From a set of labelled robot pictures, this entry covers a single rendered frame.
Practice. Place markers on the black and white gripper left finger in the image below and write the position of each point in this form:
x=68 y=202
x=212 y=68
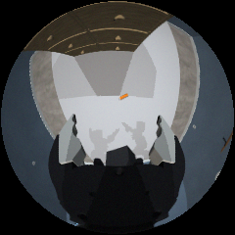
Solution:
x=66 y=154

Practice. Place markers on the brown wooden drawer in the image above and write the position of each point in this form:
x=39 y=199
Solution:
x=83 y=50
x=117 y=45
x=121 y=14
x=57 y=30
x=75 y=41
x=118 y=34

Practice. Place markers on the brown wooden chest of drawers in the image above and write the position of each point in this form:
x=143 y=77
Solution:
x=73 y=14

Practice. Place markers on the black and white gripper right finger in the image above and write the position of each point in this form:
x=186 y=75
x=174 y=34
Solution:
x=167 y=153

